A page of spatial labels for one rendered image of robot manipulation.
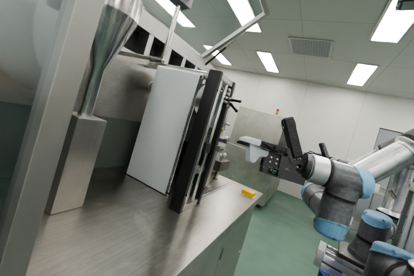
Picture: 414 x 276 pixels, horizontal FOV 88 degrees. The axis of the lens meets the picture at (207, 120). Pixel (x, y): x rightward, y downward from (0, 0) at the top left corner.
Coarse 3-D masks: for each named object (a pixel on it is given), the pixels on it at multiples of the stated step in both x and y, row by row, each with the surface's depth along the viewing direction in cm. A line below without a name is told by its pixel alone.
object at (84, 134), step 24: (120, 24) 58; (96, 48) 58; (120, 48) 62; (96, 72) 60; (96, 96) 62; (72, 120) 57; (96, 120) 61; (72, 144) 56; (96, 144) 63; (72, 168) 58; (72, 192) 60
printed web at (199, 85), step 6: (198, 84) 96; (204, 84) 96; (198, 90) 93; (192, 102) 93; (192, 108) 92; (192, 114) 109; (192, 120) 108; (186, 126) 93; (192, 126) 108; (186, 132) 93; (186, 138) 110; (180, 144) 93; (180, 150) 93; (174, 162) 93; (174, 168) 93; (168, 186) 93
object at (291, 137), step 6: (282, 120) 61; (288, 120) 58; (294, 120) 59; (282, 126) 60; (288, 126) 58; (294, 126) 58; (288, 132) 57; (294, 132) 57; (288, 138) 58; (294, 138) 57; (288, 144) 59; (294, 144) 57; (300, 144) 57; (294, 150) 57; (300, 150) 56; (294, 156) 56; (300, 156) 56
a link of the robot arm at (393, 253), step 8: (376, 248) 66; (384, 248) 64; (392, 248) 64; (400, 248) 68; (368, 256) 69; (376, 256) 65; (384, 256) 63; (392, 256) 62; (400, 256) 61; (408, 256) 60; (368, 264) 67; (376, 264) 64; (384, 264) 62; (392, 264) 60; (400, 264) 59; (368, 272) 66; (376, 272) 63; (384, 272) 61
